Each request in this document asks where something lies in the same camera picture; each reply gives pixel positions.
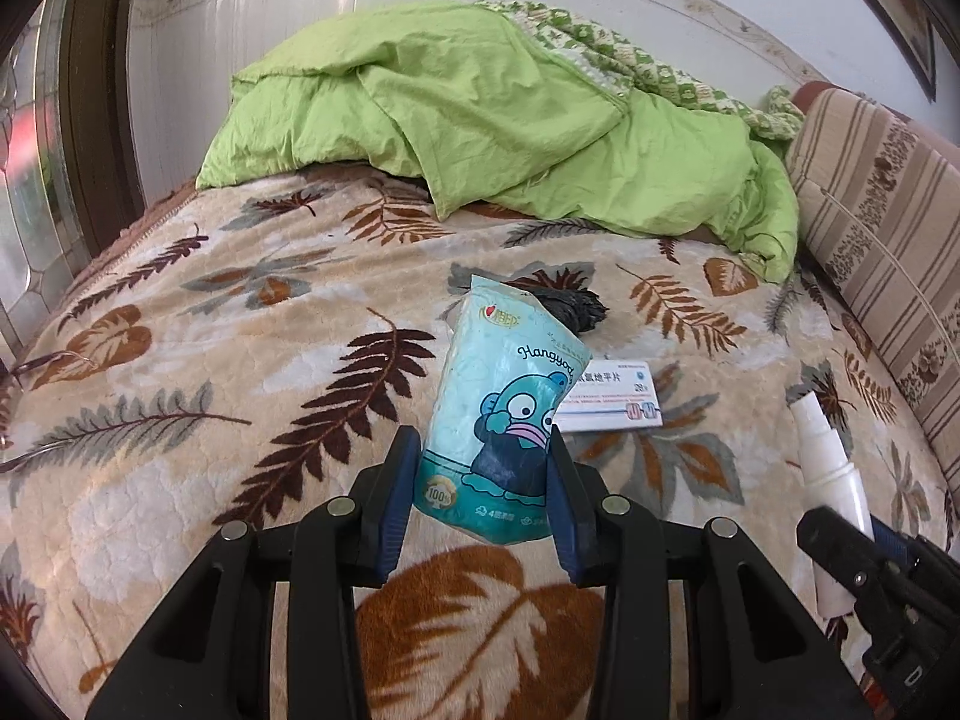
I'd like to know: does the striped beige bolster cushion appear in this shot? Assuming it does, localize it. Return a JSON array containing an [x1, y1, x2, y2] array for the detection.
[[786, 82, 958, 493]]

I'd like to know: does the white medicine box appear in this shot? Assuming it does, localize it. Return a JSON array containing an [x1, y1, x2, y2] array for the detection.
[[555, 359, 662, 433]]

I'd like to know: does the white spray bottle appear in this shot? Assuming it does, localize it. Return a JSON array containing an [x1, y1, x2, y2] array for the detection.
[[789, 390, 875, 620]]

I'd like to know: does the stained glass window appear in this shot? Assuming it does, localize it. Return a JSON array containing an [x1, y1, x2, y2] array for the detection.
[[0, 0, 89, 367]]

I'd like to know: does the teal cartoon tissue pack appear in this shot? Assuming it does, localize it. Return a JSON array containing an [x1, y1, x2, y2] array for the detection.
[[415, 275, 590, 544]]

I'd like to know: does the brown wooden window frame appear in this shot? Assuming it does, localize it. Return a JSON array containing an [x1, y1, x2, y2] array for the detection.
[[59, 0, 145, 254]]

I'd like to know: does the green quilt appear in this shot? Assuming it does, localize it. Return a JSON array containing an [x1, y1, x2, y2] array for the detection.
[[197, 0, 804, 283]]

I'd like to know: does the leaf pattern bed blanket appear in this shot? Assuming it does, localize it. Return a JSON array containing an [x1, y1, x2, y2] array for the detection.
[[2, 167, 958, 718]]

